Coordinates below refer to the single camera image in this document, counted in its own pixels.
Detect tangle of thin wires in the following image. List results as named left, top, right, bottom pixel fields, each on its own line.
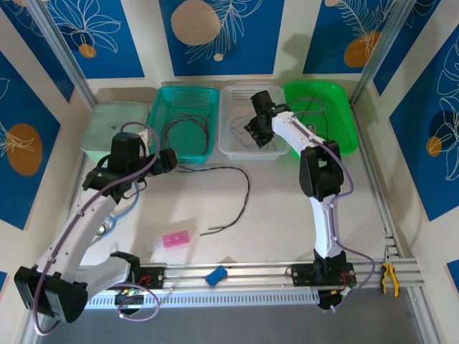
left=228, top=113, right=254, bottom=150

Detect red wire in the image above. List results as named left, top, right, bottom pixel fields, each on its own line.
left=163, top=113, right=212, bottom=148
left=160, top=113, right=202, bottom=144
left=168, top=120, right=211, bottom=153
left=166, top=116, right=213, bottom=154

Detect black twisted cable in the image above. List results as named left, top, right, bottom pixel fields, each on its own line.
left=177, top=165, right=252, bottom=237

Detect black wire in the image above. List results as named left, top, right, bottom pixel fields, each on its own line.
left=318, top=105, right=331, bottom=143
left=299, top=92, right=318, bottom=125

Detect pale green lidded container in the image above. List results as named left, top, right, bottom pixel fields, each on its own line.
left=80, top=102, right=150, bottom=165

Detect white plastic basket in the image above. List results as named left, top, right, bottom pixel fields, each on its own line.
left=218, top=84, right=291, bottom=161

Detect teal plastic basket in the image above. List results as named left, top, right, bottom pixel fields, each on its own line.
left=141, top=85, right=220, bottom=165

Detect pink pill box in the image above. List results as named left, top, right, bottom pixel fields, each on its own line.
left=162, top=231, right=191, bottom=249

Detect green plastic basket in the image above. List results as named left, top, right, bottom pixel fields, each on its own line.
left=283, top=80, right=359, bottom=161

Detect blue stethoscope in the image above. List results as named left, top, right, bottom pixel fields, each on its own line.
left=95, top=181, right=141, bottom=237

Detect blue sponge block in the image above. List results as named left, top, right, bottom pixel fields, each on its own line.
left=204, top=265, right=229, bottom=287

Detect yellow and black pliers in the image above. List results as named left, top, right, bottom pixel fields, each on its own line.
left=381, top=262, right=401, bottom=297

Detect aluminium side rail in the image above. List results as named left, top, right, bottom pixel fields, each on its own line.
left=67, top=156, right=89, bottom=216
left=353, top=102, right=420, bottom=264

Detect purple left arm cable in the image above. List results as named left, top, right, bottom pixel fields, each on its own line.
left=32, top=121, right=161, bottom=336

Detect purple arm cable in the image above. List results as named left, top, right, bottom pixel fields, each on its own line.
left=32, top=121, right=161, bottom=336
left=285, top=97, right=377, bottom=311

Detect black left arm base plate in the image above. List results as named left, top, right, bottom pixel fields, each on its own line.
left=99, top=267, right=166, bottom=291

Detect aluminium frame post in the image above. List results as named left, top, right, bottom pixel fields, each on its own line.
left=350, top=0, right=413, bottom=107
left=27, top=0, right=96, bottom=108

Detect long aluminium frame rail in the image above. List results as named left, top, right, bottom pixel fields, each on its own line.
left=85, top=260, right=420, bottom=293

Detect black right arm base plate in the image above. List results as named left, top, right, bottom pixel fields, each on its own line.
left=289, top=263, right=356, bottom=287

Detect black electronics module with wires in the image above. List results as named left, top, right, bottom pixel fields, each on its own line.
left=113, top=286, right=146, bottom=318
left=317, top=286, right=358, bottom=313

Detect white slotted cable duct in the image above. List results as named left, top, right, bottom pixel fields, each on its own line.
left=85, top=289, right=321, bottom=310

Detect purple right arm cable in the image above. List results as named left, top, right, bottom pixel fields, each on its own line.
left=285, top=97, right=377, bottom=311

